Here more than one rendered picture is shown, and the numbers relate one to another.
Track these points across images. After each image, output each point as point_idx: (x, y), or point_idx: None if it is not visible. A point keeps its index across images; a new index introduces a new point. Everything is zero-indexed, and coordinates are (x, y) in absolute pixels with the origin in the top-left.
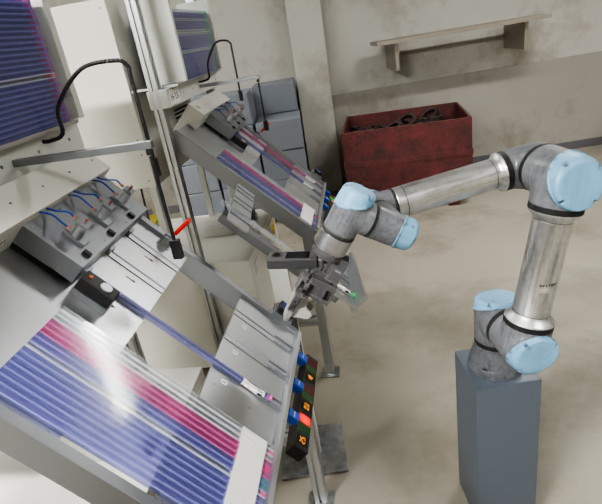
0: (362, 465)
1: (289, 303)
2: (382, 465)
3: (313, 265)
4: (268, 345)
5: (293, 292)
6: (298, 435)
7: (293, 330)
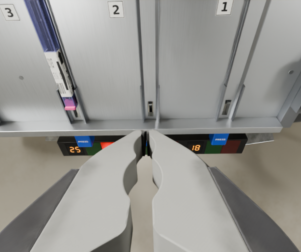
0: (229, 158)
1: (94, 182)
2: (229, 173)
3: None
4: (206, 78)
5: (159, 215)
6: (75, 145)
7: (283, 116)
